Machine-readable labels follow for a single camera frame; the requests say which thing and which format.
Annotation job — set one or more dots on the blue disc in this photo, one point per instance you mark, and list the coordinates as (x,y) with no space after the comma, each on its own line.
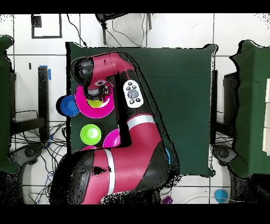
(221,195)

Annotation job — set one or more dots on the black bench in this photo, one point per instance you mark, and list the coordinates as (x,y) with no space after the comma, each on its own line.
(43,95)

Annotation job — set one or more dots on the green cup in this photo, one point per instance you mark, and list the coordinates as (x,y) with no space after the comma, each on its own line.
(95,103)

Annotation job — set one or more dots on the green-covered side table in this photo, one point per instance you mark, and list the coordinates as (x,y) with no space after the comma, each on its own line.
(253,105)
(4,105)

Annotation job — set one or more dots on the large pink bowl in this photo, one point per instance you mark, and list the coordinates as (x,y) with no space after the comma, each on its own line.
(95,112)
(112,139)

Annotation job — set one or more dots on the small green bowl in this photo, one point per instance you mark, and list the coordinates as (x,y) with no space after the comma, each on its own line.
(90,134)

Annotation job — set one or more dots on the grey office chair base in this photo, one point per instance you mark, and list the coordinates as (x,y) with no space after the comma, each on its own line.
(29,152)
(224,154)

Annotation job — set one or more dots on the blue tape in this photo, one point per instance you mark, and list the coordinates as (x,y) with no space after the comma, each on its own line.
(49,75)

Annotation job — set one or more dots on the small black marker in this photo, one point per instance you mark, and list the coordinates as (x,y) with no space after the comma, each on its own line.
(30,66)

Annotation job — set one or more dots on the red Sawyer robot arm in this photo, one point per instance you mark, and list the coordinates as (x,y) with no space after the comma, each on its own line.
(130,158)

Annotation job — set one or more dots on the black square frame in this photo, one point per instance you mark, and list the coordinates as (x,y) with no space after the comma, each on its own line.
(36,21)

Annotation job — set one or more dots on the small dark blue bowl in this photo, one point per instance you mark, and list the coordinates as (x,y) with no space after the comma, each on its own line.
(68,105)

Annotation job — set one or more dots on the dark green tablecloth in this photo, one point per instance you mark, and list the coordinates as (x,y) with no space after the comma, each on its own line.
(179,105)

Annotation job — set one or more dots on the white boxes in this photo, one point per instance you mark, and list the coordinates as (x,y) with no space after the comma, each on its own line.
(267,116)

